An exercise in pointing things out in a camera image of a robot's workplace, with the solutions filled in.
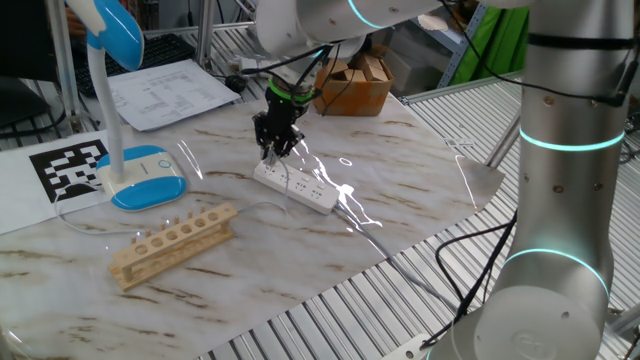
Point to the printed white paper sheet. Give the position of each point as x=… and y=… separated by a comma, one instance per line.
x=160, y=95

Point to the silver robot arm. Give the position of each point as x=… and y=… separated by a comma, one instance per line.
x=570, y=200

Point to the white power strip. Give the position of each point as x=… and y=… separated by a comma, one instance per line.
x=300, y=187

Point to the aluminium frame rail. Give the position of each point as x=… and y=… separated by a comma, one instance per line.
x=450, y=90

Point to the blue and white desk lamp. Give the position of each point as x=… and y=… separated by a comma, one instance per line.
x=145, y=192

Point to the black computer monitor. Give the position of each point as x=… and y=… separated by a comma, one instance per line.
x=20, y=40

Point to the brown cardboard box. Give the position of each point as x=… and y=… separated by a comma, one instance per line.
x=360, y=100

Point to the wooden test tube rack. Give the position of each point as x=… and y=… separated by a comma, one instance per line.
x=160, y=250

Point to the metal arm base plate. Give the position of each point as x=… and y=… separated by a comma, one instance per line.
x=412, y=350

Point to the small black round device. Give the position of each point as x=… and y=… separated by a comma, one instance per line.
x=235, y=84

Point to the marble pattern table mat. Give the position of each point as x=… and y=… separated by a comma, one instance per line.
x=300, y=260

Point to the green cloth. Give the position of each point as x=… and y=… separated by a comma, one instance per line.
x=500, y=50

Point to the black computer keyboard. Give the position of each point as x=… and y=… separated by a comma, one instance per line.
x=160, y=50

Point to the torn beige paper piece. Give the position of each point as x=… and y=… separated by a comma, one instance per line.
x=432, y=22

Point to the grey metal shelf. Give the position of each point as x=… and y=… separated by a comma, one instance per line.
x=450, y=45

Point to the bare person forearm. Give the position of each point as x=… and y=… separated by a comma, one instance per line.
x=76, y=24

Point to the aluminium frame post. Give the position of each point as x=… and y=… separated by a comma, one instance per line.
x=205, y=30
x=502, y=145
x=62, y=65

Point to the paper sheet with black marker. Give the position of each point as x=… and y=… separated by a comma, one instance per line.
x=20, y=190

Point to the small brown cardboard block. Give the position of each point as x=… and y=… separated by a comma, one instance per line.
x=375, y=67
x=336, y=67
x=356, y=76

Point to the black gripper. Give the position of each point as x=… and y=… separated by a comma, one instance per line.
x=290, y=110

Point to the white label sticker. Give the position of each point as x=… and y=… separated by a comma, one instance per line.
x=457, y=142

